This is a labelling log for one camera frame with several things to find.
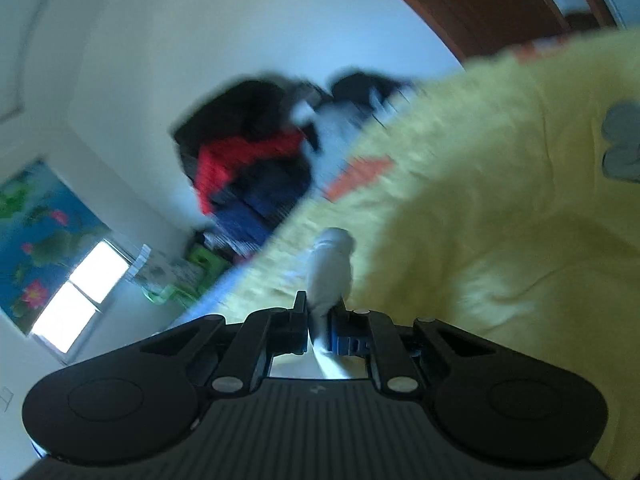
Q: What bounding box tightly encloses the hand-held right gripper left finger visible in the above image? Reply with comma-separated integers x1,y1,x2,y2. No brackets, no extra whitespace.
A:
135,291,307,401

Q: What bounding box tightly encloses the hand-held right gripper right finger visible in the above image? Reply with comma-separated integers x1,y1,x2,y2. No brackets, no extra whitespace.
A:
329,297,497,397

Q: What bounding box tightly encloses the white small garment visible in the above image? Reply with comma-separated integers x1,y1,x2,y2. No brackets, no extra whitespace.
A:
306,227,370,381

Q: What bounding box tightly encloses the dark blue garment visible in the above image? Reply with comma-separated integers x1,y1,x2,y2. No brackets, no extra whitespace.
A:
210,157,316,263

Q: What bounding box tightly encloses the red garment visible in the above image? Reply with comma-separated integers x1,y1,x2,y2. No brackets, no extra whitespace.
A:
194,130,308,217

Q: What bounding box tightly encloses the window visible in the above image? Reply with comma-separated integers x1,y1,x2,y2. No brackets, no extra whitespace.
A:
30,239,137,357

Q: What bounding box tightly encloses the black and white garment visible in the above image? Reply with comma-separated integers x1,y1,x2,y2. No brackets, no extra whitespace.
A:
292,72,418,173

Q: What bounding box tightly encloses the floral window curtain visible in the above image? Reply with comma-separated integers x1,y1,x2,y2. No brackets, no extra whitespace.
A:
0,159,112,335

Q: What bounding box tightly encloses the brown wooden door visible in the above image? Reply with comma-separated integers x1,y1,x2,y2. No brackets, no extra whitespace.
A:
359,0,617,61

